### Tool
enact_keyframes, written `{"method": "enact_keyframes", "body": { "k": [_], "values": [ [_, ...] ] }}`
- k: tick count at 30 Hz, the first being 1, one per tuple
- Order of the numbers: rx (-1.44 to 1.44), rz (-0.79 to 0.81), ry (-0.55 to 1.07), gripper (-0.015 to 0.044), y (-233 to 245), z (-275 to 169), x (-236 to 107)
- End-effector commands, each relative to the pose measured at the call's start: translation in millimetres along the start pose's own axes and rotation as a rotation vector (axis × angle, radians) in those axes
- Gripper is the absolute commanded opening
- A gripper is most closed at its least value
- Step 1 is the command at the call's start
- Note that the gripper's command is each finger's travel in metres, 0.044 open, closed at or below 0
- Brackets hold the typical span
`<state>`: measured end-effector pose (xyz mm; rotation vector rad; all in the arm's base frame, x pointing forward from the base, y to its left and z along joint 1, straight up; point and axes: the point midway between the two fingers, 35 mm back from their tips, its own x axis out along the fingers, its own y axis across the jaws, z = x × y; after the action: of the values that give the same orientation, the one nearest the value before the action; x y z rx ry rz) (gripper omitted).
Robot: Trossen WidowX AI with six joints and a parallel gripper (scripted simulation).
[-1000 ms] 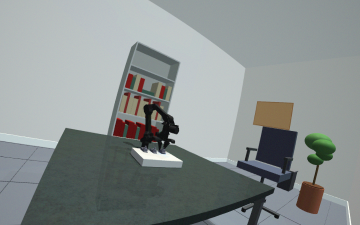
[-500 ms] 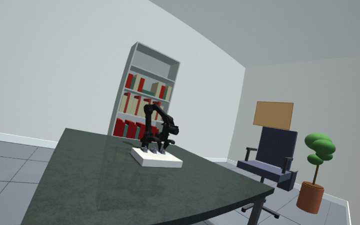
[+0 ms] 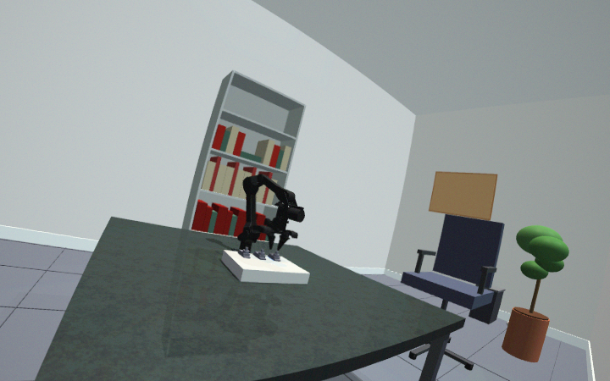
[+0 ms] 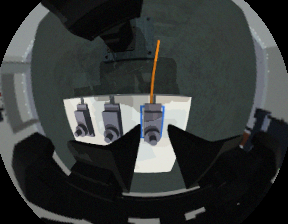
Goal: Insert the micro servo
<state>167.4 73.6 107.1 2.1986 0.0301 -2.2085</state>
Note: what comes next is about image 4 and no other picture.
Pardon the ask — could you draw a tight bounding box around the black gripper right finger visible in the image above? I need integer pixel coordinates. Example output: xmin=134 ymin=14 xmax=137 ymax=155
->
xmin=167 ymin=124 xmax=244 ymax=189

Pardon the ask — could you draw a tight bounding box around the white flat deck plate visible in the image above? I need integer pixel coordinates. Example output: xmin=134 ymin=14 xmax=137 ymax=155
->
xmin=63 ymin=93 xmax=192 ymax=173

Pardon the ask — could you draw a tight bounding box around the grey micro servo with orange cable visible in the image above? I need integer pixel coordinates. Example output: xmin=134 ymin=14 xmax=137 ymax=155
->
xmin=144 ymin=39 xmax=163 ymax=147

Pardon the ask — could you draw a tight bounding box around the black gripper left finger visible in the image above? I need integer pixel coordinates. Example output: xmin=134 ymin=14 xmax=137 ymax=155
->
xmin=67 ymin=124 xmax=140 ymax=193

